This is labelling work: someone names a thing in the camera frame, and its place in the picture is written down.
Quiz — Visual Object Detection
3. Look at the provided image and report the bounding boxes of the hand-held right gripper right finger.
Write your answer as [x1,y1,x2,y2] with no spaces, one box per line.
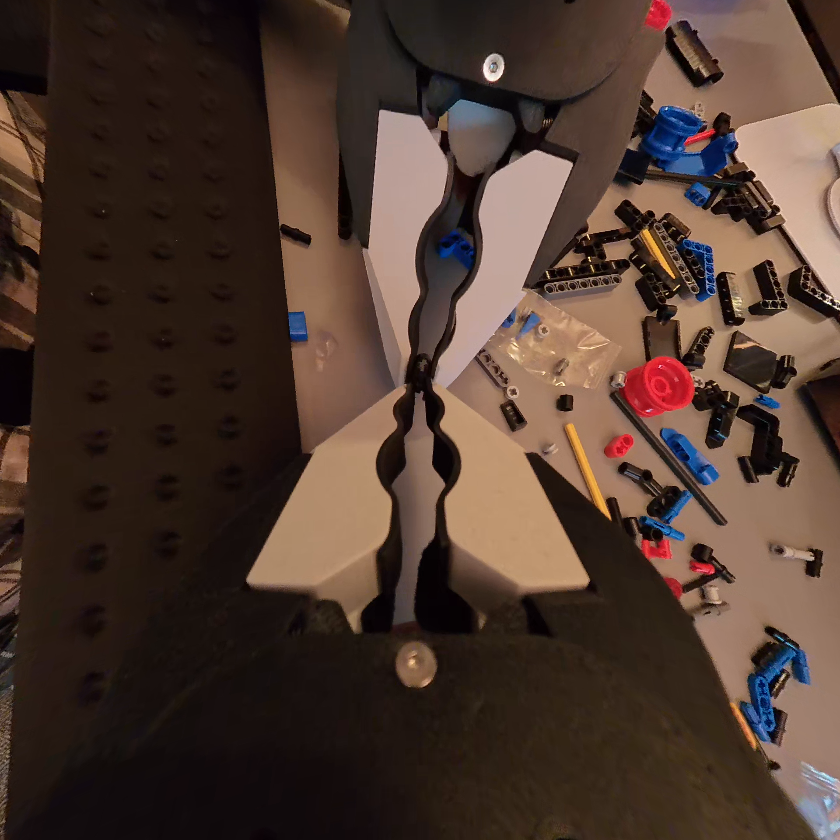
[422,385,592,632]

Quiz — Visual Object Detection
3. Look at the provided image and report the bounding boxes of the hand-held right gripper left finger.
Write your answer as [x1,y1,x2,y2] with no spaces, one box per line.
[246,386,417,634]

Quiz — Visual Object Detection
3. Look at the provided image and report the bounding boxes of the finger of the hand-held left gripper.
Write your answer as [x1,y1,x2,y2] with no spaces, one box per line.
[363,108,455,386]
[432,148,578,389]

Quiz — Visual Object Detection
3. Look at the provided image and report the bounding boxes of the grey desk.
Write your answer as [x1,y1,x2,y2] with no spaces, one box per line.
[259,0,840,840]

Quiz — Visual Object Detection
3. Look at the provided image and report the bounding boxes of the black short axle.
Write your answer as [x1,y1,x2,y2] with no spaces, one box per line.
[548,226,589,270]

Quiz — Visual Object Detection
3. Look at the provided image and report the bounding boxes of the blue short liftarm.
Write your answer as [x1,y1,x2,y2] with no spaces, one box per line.
[436,230,477,269]

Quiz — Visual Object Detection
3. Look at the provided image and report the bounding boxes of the dark grey long beam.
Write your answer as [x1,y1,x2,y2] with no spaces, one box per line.
[543,273,625,300]

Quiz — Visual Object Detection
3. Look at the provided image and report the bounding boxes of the yellow axle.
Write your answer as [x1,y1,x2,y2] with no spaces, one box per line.
[563,423,613,520]

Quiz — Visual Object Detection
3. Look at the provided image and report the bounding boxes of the yellow axle rod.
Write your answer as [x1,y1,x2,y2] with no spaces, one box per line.
[640,230,676,278]

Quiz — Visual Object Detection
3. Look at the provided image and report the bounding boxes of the clear zip bag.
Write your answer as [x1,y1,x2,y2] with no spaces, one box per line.
[482,289,623,390]

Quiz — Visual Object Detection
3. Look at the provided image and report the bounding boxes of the black thick beam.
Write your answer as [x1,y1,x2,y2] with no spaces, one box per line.
[633,276,677,313]

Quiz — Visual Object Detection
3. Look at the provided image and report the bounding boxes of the blue wheel rim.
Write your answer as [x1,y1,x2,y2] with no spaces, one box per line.
[640,105,707,169]

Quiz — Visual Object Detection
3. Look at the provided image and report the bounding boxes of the pile of small connector pieces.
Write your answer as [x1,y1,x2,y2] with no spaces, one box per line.
[607,459,736,618]

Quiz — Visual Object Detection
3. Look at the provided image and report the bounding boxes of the dark grey beam with holes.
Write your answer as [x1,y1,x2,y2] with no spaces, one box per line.
[650,220,700,297]

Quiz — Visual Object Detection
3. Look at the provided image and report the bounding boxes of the black thin axle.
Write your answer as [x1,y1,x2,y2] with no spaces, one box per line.
[617,167,743,192]

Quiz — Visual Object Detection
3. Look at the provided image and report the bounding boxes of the black long axle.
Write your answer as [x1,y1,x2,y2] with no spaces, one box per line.
[610,390,728,528]

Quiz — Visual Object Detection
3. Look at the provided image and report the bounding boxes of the black glossy curved panel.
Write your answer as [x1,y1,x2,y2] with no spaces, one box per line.
[642,315,684,362]

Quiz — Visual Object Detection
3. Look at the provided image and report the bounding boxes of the blue angled beam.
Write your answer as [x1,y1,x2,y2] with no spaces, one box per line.
[679,238,717,303]

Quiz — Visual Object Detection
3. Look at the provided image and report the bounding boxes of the blue wedge panel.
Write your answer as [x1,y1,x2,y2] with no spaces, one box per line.
[659,428,721,487]

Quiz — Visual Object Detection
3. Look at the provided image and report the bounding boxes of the blue fairing panel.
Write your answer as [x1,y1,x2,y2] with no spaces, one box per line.
[682,131,740,177]

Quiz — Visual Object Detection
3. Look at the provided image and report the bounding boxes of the black flat liftarm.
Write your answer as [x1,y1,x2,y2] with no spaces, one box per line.
[681,326,717,370]

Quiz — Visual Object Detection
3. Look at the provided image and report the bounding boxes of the black stubby beam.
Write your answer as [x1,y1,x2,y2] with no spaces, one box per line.
[715,271,748,328]

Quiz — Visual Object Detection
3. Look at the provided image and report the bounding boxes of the black square panel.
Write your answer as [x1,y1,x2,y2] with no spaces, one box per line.
[722,330,782,389]

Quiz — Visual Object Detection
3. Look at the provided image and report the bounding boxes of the black and grey pin connector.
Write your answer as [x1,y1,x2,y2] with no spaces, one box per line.
[769,541,825,580]

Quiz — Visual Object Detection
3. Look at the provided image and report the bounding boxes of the black angled beam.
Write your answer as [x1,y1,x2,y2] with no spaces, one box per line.
[786,264,840,323]

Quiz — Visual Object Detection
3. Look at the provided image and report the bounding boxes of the blue and black frame assembly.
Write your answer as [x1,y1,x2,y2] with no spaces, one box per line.
[740,626,812,746]

